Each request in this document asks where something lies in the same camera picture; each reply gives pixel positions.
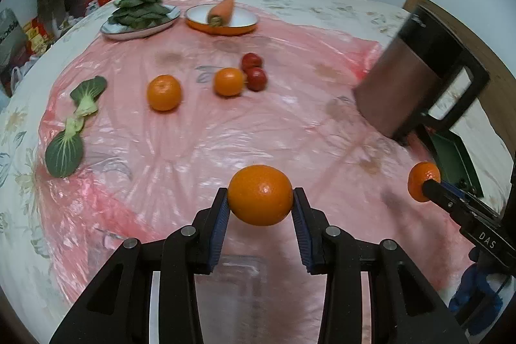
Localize green spinach leaves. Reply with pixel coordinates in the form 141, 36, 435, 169
108, 0, 172, 29

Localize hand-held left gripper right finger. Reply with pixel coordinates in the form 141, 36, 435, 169
292, 187, 470, 344

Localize person's right hand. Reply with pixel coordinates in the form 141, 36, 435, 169
448, 263, 504, 337

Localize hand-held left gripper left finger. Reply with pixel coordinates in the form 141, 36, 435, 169
49, 188, 230, 344

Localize wooden headboard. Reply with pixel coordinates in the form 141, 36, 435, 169
403, 0, 516, 151

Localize clear glass ashtray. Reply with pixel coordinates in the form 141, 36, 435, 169
193, 255, 331, 344

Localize carrot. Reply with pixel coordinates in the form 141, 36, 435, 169
207, 0, 235, 27

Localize brown black electric kettle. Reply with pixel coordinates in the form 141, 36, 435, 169
354, 3, 490, 146

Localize orange rimmed plate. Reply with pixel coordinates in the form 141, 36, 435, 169
185, 4, 259, 36

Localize white plate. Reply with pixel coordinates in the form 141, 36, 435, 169
100, 5, 181, 41

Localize red yellow box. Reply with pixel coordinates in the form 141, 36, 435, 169
22, 17, 55, 54

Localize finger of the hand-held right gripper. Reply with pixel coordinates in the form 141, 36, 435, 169
422, 180, 464, 212
441, 183, 501, 218

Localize red plum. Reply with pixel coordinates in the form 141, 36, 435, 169
246, 67, 268, 91
242, 53, 263, 71

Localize bok choy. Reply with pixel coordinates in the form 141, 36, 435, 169
70, 75, 108, 117
45, 117, 85, 179

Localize grey printed bag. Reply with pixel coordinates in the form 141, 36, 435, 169
0, 8, 29, 74

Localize green tray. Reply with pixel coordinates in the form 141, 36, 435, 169
419, 124, 484, 200

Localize orange mandarin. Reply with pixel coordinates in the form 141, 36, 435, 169
213, 67, 246, 97
228, 164, 294, 227
146, 74, 182, 112
407, 162, 442, 203

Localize pink plastic sheet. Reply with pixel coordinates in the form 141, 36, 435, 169
38, 0, 476, 312

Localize white plastic bag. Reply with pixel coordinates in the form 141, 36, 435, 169
10, 60, 37, 95

